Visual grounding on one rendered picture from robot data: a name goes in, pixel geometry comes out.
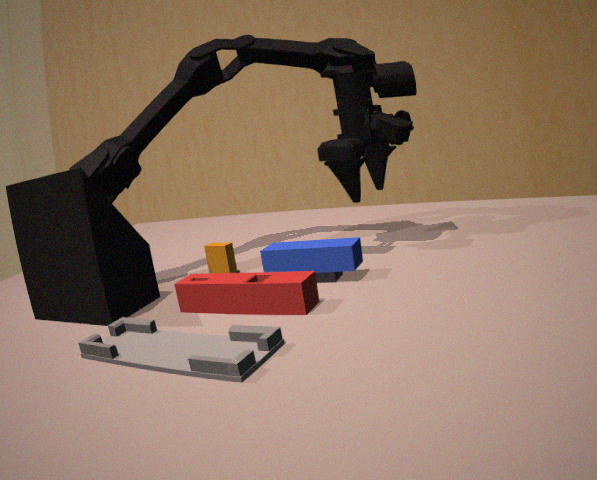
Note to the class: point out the yellow rectangular block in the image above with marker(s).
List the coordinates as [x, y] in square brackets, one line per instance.
[220, 258]

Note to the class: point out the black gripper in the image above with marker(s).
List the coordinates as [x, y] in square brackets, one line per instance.
[342, 155]

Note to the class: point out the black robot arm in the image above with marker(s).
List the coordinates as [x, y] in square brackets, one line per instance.
[113, 165]

